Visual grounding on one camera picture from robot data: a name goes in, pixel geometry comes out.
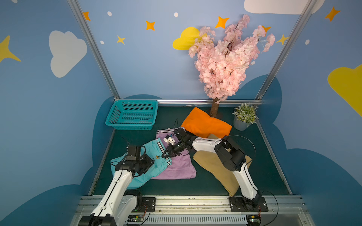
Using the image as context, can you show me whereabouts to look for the teal plastic basket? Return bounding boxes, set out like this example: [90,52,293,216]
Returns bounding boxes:
[105,99,158,131]

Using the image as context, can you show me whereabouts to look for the left controller board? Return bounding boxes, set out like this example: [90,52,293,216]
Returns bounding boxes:
[127,215,145,224]

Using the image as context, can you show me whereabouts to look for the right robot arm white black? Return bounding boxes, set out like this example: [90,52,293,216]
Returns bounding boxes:
[162,128,267,212]

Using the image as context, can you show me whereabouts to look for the small potted green plant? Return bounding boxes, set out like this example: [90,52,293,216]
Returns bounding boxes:
[233,103,258,131]

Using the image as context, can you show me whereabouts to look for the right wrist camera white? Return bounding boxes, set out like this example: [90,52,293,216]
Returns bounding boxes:
[164,135,175,146]

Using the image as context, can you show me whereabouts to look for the right controller board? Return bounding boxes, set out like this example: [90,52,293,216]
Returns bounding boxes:
[246,215,261,226]

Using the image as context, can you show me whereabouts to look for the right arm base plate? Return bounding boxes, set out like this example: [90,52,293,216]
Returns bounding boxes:
[229,196,269,212]

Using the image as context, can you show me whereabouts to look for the aluminium front rail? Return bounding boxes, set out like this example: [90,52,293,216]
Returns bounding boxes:
[70,194,315,226]

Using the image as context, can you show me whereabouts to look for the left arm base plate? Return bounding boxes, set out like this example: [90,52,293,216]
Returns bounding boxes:
[132,197,156,213]

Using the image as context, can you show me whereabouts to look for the folded orange pants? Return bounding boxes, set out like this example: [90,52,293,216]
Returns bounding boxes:
[181,107,232,138]

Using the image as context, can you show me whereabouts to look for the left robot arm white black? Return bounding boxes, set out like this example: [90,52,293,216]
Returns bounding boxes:
[78,146,154,226]

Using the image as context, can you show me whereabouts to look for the teal pants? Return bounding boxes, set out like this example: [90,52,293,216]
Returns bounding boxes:
[127,138,172,189]

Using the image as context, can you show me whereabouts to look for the controller board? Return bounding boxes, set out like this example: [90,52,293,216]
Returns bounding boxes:
[127,215,145,224]
[246,215,261,226]

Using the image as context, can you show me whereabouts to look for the purple pants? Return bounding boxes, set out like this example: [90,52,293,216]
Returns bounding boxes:
[152,129,197,180]

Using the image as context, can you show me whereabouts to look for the folded khaki pants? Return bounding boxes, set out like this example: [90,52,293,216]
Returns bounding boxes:
[192,136,258,200]

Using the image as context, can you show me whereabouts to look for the pink cherry blossom tree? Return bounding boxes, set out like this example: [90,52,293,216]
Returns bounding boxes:
[189,15,276,117]

